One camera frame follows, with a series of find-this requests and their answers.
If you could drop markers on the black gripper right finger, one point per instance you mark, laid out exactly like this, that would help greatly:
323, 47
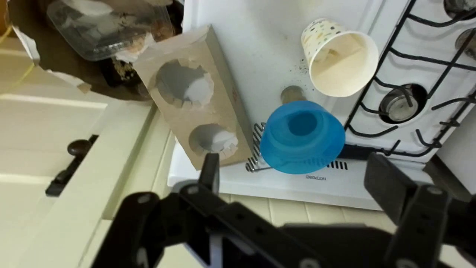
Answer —
421, 218

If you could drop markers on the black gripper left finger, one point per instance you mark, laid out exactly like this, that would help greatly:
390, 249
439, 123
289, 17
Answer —
149, 228

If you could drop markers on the blue translucent plastic cup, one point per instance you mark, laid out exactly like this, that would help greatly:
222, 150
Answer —
302, 139

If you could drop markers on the dotted white paper cup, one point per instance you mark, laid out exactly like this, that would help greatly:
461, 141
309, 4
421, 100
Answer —
342, 65

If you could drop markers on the gas stove burner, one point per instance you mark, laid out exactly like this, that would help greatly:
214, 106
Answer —
461, 7
402, 105

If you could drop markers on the grey cardboard block with holes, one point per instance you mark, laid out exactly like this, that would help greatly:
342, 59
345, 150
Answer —
198, 117

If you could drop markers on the white gas stove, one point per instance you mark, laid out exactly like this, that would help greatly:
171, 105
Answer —
298, 187

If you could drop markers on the cream panelled door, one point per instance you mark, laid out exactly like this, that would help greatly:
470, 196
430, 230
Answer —
30, 150

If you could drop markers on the clear plastic food container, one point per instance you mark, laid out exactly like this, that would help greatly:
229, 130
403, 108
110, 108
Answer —
98, 30

